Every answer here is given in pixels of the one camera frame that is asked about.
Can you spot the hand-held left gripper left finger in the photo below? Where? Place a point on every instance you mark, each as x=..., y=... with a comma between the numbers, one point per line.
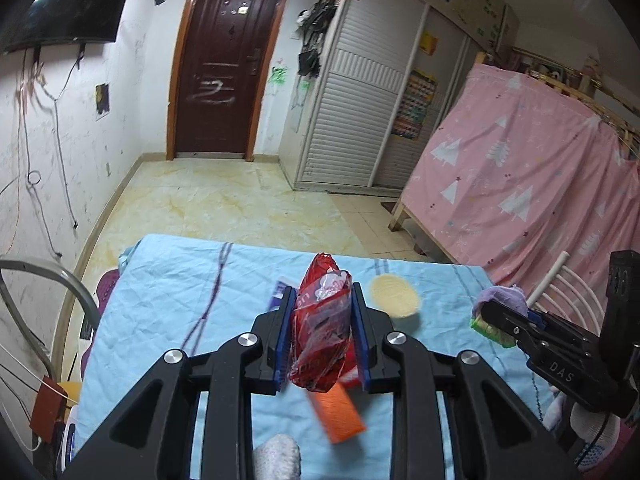
x=286, y=340

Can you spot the pink tree print curtain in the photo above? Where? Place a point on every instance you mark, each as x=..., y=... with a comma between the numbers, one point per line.
x=520, y=185

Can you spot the light blue striped sheet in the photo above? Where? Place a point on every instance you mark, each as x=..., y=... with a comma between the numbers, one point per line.
x=200, y=300

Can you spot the colourful grid chart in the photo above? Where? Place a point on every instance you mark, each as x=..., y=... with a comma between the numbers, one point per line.
x=414, y=105

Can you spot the white slatted wardrobe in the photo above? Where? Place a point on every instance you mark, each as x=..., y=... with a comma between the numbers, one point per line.
x=360, y=110

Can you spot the purple cloth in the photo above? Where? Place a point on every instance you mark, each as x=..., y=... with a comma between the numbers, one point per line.
x=500, y=294

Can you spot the green sponge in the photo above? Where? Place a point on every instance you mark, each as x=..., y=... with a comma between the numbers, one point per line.
x=487, y=332

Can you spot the person's right hand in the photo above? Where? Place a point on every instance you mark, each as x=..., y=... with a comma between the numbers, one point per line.
x=597, y=435

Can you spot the black wall television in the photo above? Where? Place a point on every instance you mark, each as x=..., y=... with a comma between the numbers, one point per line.
x=75, y=5

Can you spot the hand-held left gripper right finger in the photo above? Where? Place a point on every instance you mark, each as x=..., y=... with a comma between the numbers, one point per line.
x=359, y=340

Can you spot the round yellow sponge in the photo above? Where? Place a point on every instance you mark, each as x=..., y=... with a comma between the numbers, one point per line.
x=394, y=297

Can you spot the open wall socket box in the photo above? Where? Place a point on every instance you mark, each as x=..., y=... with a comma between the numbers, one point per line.
x=102, y=101

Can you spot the brown flat box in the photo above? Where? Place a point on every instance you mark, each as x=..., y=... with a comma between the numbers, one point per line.
x=49, y=407

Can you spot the dark brown door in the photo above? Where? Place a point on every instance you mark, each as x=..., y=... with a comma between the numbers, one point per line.
x=225, y=60

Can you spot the white metal chair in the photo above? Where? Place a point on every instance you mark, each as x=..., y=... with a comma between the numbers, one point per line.
x=565, y=290

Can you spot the person's left hand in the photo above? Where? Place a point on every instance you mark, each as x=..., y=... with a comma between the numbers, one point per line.
x=277, y=457

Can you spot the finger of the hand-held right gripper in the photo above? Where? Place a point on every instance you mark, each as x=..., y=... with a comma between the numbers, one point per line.
x=537, y=319
x=500, y=317

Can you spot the orange packet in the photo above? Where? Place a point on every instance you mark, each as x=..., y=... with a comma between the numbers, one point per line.
x=337, y=412

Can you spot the yellow poster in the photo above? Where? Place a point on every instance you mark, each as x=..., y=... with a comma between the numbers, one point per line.
x=428, y=43

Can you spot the wooden bed frame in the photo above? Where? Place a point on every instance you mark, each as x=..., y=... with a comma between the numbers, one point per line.
x=397, y=217

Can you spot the red plastic bag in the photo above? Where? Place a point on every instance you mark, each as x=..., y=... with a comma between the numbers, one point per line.
x=320, y=330

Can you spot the blue silver packet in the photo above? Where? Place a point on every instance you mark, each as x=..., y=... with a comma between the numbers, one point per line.
x=279, y=294

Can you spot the yellow round object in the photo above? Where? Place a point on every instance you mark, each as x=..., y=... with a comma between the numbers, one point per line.
x=71, y=392

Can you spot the black hanging bags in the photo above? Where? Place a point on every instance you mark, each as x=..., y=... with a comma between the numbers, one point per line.
x=315, y=35

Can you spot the grey metal chair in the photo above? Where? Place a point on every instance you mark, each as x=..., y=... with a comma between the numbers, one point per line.
x=75, y=290

